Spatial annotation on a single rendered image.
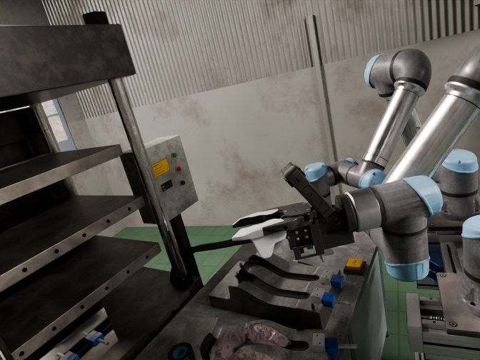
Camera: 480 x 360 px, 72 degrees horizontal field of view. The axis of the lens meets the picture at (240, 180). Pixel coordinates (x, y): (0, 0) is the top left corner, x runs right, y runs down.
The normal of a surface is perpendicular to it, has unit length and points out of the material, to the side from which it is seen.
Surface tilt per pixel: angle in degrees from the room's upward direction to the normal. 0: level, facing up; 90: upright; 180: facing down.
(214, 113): 90
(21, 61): 90
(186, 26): 90
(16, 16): 90
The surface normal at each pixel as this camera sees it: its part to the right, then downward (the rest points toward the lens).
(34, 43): 0.83, -0.02
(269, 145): -0.39, 0.37
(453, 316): -0.23, -0.92
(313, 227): 0.00, 0.18
